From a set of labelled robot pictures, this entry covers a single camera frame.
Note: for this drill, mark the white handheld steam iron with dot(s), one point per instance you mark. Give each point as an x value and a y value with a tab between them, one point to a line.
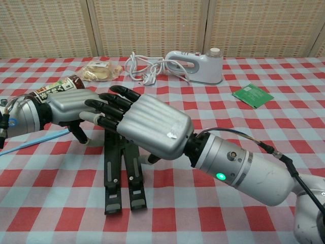
210	68

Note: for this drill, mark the clear bag of biscuits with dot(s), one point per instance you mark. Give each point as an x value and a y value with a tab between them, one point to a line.
99	72

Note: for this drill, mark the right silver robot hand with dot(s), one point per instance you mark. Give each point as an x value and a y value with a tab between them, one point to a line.
157	124

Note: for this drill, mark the bamboo folding screen panel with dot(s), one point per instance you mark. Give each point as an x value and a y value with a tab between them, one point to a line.
266	25
149	25
45	28
320	47

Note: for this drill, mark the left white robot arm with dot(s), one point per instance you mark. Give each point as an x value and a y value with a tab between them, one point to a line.
25	114

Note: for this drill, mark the dark tea bottle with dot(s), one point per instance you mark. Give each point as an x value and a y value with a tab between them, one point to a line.
56	89

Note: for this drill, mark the black folding laptop stand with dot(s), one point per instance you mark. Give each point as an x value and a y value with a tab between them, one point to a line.
113	172

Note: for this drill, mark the green sachet packet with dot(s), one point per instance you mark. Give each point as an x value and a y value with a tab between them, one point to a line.
252	95

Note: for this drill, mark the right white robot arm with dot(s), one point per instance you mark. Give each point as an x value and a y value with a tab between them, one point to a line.
259	175

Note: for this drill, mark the red white checkered tablecloth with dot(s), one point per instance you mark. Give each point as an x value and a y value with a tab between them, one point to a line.
215	223

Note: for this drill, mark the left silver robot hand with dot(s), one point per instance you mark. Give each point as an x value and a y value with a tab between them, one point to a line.
68	106

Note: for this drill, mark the light blue plastic spoon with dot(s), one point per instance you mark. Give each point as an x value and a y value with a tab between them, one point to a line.
38	142

